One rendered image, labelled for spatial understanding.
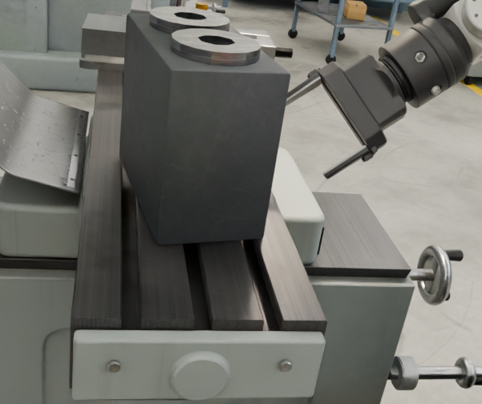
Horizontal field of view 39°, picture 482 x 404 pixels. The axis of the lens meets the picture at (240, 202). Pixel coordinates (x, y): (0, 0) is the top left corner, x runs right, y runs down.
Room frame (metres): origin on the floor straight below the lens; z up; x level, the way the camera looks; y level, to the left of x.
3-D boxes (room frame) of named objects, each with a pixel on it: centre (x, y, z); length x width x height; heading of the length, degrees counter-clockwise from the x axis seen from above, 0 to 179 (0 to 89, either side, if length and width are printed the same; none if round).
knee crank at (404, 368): (0.98, -0.41, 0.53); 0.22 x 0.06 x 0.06; 103
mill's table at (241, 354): (1.06, 0.15, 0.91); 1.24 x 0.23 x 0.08; 13
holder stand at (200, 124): (0.71, 0.07, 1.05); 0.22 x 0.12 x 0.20; 23
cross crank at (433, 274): (1.11, -0.35, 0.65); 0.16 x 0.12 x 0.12; 103
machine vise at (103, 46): (1.24, 0.16, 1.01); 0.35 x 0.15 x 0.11; 100
